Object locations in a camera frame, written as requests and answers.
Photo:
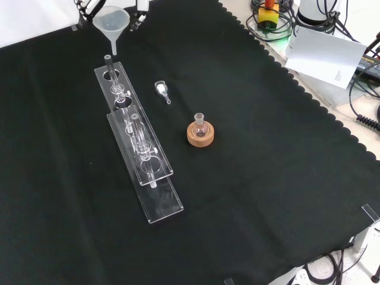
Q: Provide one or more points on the yellow stop button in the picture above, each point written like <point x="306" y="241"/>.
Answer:
<point x="268" y="16"/>

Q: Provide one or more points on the small glass round-bottom flask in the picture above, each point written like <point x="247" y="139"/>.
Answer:
<point x="199" y="129"/>

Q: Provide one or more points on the grey metal bench bracket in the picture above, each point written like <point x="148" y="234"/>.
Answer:
<point x="365" y="234"/>

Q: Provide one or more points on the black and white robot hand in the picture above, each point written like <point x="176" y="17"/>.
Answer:
<point x="142" y="7"/>

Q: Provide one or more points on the black bench cloth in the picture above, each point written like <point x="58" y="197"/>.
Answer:
<point x="252" y="193"/>

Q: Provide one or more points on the translucent plastic funnel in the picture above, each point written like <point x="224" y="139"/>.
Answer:
<point x="111" y="25"/>

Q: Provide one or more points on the pale board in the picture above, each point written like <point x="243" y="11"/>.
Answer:
<point x="323" y="56"/>

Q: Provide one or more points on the clear acrylic funnel stand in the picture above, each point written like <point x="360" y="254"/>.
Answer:
<point x="160" y="202"/>

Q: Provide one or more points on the black power adapter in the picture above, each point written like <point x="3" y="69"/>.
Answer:
<point x="369" y="66"/>

